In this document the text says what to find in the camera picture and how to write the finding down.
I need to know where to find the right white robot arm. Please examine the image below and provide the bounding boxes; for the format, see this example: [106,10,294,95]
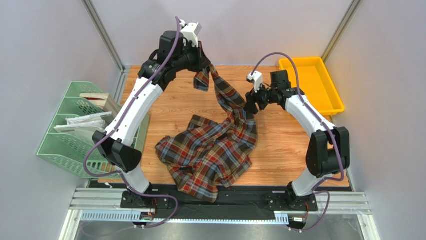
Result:
[244,70,351,210]

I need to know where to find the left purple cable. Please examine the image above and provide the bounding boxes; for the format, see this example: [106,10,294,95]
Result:
[83,16,182,231]

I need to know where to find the yellow plastic tray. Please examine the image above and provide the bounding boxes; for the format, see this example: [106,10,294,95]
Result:
[293,56,345,116]

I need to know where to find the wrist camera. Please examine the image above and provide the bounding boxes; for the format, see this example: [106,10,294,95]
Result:
[246,71,264,93]
[179,19,202,48]

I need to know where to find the purple cable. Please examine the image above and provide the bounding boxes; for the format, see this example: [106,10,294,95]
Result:
[83,16,182,231]
[249,52,346,233]

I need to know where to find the white papers in plastic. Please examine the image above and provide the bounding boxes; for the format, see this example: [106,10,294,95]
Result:
[53,112,114,145]

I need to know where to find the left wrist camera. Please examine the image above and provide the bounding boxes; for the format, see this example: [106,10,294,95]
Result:
[179,19,202,48]

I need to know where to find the wooden block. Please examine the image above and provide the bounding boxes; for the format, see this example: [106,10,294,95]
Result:
[79,93,122,117]

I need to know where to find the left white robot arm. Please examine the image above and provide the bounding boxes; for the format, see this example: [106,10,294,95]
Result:
[92,25,211,199]

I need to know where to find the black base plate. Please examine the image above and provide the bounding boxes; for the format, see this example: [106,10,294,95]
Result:
[110,183,319,221]

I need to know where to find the aluminium frame rail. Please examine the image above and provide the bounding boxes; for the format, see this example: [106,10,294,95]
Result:
[60,183,379,240]

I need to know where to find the plaid long sleeve shirt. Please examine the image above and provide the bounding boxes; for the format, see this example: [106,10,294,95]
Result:
[155,65,258,203]

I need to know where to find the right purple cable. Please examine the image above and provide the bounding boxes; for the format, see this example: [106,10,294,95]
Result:
[249,52,346,233]

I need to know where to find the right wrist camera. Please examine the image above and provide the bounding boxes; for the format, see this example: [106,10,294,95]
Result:
[246,71,264,93]

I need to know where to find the green file organizer rack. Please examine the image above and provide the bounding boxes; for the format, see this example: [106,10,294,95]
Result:
[36,81,151,178]

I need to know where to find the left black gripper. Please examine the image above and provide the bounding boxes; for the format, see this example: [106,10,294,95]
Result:
[173,40,212,74]

